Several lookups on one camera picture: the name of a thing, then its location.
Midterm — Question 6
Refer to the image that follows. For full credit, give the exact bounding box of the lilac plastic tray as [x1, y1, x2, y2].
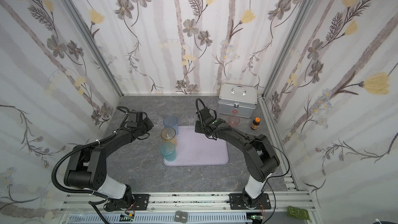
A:
[163, 126, 229, 167]

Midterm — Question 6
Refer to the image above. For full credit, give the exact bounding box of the blue frosted plastic tumbler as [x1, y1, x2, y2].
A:
[163, 115, 178, 135]

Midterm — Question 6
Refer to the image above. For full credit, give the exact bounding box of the yellow plastic tumbler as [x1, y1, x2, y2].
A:
[160, 127, 177, 146]

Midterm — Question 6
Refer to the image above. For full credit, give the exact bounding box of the teal dotted plastic tumbler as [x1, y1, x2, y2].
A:
[160, 142, 176, 162]

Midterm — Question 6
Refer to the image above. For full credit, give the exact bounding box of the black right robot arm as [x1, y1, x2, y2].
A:
[195, 106, 288, 208]

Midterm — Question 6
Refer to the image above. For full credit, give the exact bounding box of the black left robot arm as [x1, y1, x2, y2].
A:
[51, 107, 154, 212]

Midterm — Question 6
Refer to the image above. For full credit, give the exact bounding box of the clear faceted glass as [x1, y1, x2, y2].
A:
[187, 116, 197, 126]
[152, 115, 163, 127]

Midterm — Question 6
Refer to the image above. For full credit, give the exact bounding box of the clear tall tumbler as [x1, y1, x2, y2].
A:
[207, 97, 218, 110]

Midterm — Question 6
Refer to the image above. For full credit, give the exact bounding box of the pink plastic cup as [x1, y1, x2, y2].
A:
[229, 115, 240, 128]

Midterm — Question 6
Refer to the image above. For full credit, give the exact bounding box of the silver metal first-aid case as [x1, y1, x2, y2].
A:
[218, 84, 258, 118]

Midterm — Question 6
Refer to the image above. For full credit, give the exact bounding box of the brown bottle orange cap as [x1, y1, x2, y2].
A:
[251, 117, 261, 130]

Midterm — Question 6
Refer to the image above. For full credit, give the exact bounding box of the white slotted cable duct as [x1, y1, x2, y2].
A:
[63, 213, 252, 224]

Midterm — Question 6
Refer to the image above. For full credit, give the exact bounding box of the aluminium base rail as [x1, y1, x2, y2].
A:
[59, 191, 316, 214]

